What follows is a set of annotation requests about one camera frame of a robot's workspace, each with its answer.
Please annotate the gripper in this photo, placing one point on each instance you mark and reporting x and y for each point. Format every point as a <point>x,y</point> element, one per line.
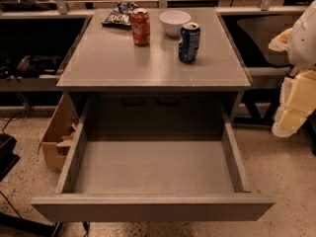
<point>303,44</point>

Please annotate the grey top drawer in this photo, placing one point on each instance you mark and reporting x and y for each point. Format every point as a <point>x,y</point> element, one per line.
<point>153,159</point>

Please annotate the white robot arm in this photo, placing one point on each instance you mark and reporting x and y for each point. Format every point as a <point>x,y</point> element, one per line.
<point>300,42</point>

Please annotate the grey drawer cabinet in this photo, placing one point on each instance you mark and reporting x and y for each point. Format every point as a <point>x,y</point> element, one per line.
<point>107,60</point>

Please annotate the black chair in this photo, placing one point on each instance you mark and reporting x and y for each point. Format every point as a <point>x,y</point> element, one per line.
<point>267,67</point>

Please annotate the blue soda can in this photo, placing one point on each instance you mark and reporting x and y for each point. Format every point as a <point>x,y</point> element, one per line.
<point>189,42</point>

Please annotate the white bowl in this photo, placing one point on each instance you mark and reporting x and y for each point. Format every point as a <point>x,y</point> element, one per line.
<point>172,21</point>

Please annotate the red soda can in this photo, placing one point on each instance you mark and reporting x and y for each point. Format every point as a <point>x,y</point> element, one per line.
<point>140,25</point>

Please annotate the dark chip bag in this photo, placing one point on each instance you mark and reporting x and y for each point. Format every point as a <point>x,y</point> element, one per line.
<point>120,17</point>

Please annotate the cardboard box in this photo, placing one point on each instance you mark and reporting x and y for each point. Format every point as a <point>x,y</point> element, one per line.
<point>55,141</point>

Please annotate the headphones on shelf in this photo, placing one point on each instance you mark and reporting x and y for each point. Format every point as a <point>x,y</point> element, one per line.
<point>30,66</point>

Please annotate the black stand base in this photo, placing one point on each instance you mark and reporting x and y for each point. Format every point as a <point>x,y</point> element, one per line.
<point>40,229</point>

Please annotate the black case at left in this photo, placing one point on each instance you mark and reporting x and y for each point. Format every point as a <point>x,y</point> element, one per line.
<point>8,158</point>

